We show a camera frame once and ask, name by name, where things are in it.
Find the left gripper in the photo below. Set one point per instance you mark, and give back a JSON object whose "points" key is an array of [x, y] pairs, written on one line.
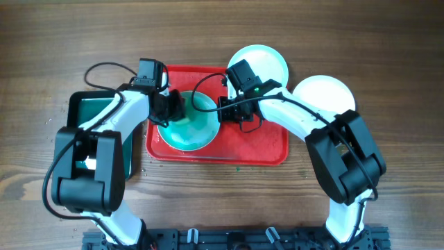
{"points": [[177, 109]]}

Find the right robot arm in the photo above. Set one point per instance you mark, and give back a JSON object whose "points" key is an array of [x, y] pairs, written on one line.
{"points": [[345, 158]]}

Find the red plastic tray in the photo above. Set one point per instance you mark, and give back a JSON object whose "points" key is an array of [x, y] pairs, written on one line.
{"points": [[268, 145]]}

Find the black water tray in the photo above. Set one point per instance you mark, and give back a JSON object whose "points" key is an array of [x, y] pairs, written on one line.
{"points": [[84, 106]]}

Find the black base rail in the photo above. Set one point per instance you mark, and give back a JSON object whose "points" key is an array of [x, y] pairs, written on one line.
{"points": [[372, 237]]}

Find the light blue plate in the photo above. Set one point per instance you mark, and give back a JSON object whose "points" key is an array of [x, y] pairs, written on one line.
{"points": [[265, 62], [193, 132]]}

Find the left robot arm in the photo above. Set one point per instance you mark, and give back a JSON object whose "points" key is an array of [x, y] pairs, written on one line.
{"points": [[86, 179]]}

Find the white plate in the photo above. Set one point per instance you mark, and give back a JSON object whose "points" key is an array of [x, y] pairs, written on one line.
{"points": [[327, 93]]}

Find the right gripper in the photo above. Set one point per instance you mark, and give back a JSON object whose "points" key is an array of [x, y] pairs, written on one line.
{"points": [[225, 117]]}

